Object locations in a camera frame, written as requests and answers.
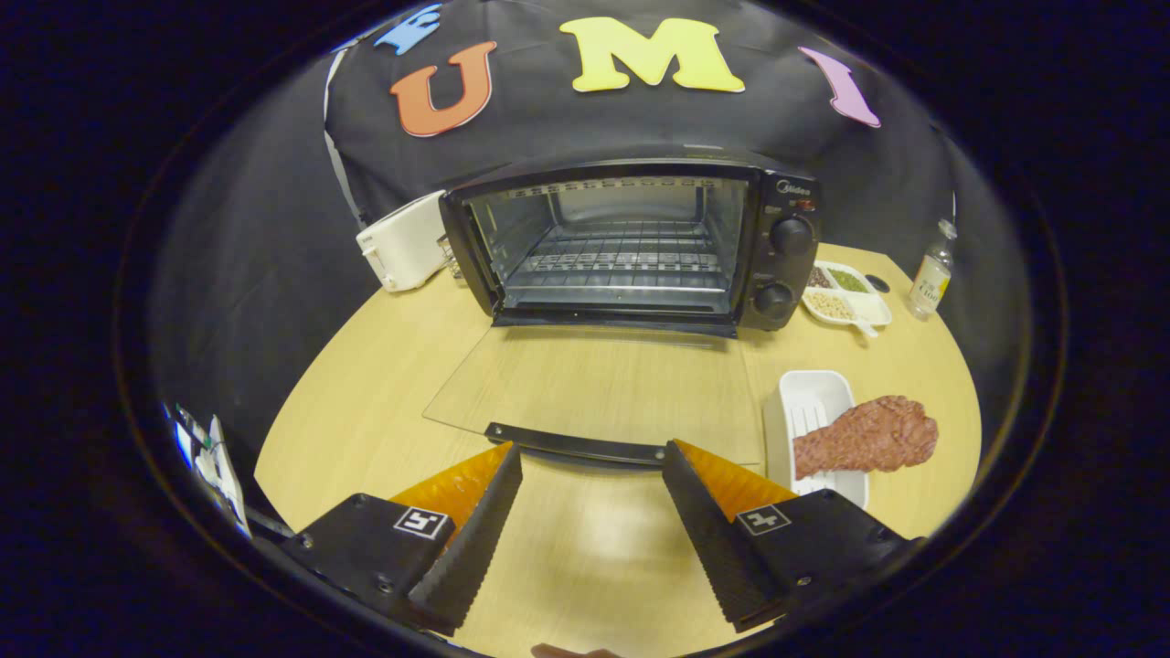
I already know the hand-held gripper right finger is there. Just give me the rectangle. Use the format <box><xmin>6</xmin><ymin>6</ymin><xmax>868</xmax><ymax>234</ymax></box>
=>
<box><xmin>662</xmin><ymin>440</ymin><xmax>920</xmax><ymax>633</ymax></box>

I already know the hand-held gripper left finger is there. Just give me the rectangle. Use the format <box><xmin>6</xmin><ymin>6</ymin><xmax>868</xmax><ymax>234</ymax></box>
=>
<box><xmin>279</xmin><ymin>442</ymin><xmax>524</xmax><ymax>637</ymax></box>

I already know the brown meat drumstick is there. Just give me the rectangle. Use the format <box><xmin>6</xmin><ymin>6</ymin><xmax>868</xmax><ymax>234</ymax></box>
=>
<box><xmin>792</xmin><ymin>395</ymin><xmax>940</xmax><ymax>481</ymax></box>

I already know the black toaster oven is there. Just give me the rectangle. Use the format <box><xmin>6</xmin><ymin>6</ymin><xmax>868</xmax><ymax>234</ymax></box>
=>
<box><xmin>422</xmin><ymin>157</ymin><xmax>822</xmax><ymax>469</ymax></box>

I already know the white bread toaster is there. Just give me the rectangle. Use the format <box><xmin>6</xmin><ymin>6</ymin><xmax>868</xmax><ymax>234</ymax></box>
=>
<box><xmin>356</xmin><ymin>190</ymin><xmax>451</xmax><ymax>293</ymax></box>

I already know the white ribbed tray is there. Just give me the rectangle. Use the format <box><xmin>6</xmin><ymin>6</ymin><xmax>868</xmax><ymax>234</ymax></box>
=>
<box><xmin>763</xmin><ymin>369</ymin><xmax>869</xmax><ymax>510</ymax></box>

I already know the white and blue clutter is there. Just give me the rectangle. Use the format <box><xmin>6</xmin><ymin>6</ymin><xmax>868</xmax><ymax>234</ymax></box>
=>
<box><xmin>165</xmin><ymin>402</ymin><xmax>252</xmax><ymax>540</ymax></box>

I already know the white divided condiment dish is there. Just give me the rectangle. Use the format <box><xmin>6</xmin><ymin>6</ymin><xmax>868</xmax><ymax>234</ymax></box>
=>
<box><xmin>802</xmin><ymin>260</ymin><xmax>893</xmax><ymax>339</ymax></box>

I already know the clear glass bottle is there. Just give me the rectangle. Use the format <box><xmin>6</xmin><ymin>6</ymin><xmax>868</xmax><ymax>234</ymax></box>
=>
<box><xmin>909</xmin><ymin>218</ymin><xmax>958</xmax><ymax>319</ymax></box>

